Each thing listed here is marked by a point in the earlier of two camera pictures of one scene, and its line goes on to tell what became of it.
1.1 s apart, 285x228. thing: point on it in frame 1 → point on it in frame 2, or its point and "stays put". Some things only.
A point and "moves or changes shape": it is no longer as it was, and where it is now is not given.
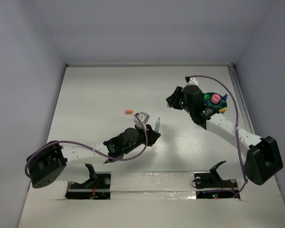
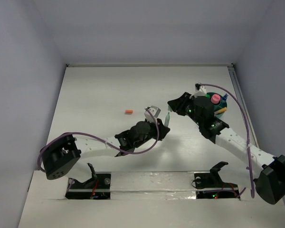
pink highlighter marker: (215, 99) stays put
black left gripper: (152, 135) → (162, 129)
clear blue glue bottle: (225, 97) stays put
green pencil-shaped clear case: (157, 125) moves or changes shape
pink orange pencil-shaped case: (223, 109) stays put
